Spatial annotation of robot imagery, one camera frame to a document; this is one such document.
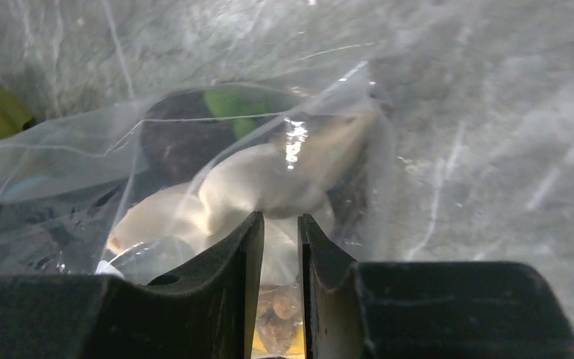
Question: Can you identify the clear zip top bag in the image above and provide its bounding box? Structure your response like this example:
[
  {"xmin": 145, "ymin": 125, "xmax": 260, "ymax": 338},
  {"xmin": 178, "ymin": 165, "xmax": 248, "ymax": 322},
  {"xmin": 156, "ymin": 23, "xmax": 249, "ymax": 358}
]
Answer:
[{"xmin": 0, "ymin": 58, "xmax": 394, "ymax": 358}]

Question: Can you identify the dark fake mangosteen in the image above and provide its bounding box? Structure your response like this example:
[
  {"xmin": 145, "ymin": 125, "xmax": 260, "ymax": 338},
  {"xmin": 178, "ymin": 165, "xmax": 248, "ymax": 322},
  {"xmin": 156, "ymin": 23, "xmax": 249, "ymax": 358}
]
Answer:
[{"xmin": 140, "ymin": 86, "xmax": 294, "ymax": 185}]

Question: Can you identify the white fake mushroom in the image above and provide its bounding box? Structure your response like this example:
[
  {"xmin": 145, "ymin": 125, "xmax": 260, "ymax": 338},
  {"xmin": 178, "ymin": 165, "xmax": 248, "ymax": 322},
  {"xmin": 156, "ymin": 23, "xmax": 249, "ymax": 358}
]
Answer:
[{"xmin": 106, "ymin": 111, "xmax": 380, "ymax": 254}]

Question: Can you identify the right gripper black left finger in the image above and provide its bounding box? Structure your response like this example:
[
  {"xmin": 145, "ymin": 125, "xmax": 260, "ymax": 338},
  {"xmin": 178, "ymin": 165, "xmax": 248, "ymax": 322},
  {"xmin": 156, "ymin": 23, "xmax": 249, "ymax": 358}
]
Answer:
[{"xmin": 0, "ymin": 212, "xmax": 264, "ymax": 358}]

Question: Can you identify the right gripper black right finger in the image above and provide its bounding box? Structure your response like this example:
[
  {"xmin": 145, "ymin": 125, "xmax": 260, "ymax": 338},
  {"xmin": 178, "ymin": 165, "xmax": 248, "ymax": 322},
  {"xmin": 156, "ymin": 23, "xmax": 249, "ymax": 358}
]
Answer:
[{"xmin": 297, "ymin": 215, "xmax": 574, "ymax": 358}]

